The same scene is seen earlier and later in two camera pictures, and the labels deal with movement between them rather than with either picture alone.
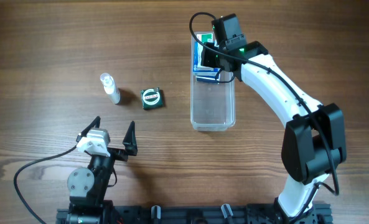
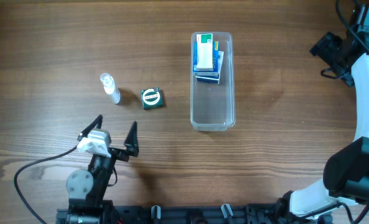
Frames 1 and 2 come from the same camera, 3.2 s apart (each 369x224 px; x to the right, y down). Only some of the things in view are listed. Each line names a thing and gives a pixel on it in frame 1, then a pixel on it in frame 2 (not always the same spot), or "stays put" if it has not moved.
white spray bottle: x=110 y=87 stays put
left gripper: x=115 y=152 stays put
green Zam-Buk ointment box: x=152 y=98 stays put
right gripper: x=207 y=55 -> x=332 y=51
